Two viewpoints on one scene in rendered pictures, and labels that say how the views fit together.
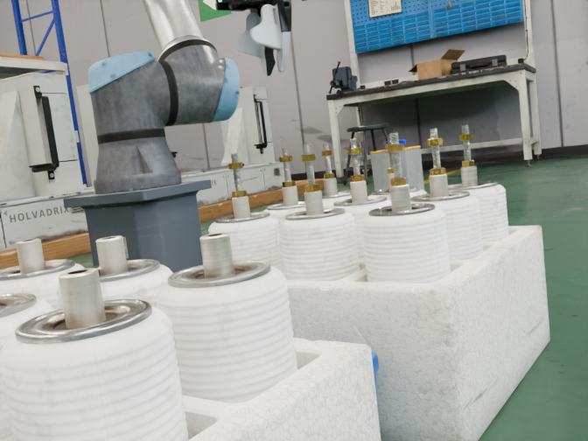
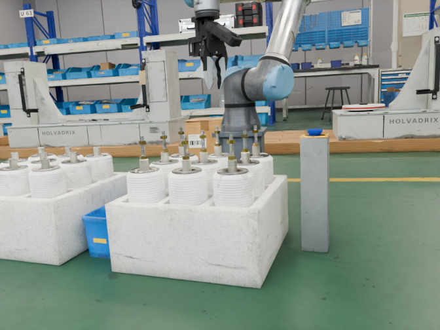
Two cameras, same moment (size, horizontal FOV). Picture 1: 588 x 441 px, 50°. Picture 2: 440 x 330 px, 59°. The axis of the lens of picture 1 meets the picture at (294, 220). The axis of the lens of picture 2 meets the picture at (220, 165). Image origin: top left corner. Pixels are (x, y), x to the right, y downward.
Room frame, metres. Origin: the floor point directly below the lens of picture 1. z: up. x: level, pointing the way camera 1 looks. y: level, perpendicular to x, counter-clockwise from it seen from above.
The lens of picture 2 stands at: (0.63, -1.13, 0.43)
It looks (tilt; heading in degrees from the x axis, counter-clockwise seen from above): 10 degrees down; 74
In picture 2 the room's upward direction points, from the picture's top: 3 degrees counter-clockwise
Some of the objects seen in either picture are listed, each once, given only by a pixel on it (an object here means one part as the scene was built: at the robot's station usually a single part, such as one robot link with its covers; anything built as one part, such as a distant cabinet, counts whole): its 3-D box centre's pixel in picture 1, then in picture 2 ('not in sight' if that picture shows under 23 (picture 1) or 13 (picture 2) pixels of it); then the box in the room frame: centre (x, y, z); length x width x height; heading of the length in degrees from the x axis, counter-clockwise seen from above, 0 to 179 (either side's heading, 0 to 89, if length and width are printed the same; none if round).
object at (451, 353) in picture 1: (372, 313); (207, 219); (0.87, -0.10, 0.09); 0.39 x 0.39 x 0.18; 55
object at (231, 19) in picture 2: not in sight; (222, 25); (2.34, 4.43, 1.42); 0.43 x 0.37 x 0.19; 64
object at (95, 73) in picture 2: not in sight; (109, 71); (0.74, 5.32, 0.90); 0.50 x 0.38 x 0.21; 62
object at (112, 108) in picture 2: not in sight; (112, 105); (0.75, 5.34, 0.36); 0.50 x 0.38 x 0.21; 62
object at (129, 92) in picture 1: (129, 94); (240, 84); (1.11, 0.26, 0.47); 0.13 x 0.12 x 0.14; 119
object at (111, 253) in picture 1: (112, 257); (73, 157); (0.52, 0.16, 0.26); 0.02 x 0.02 x 0.03
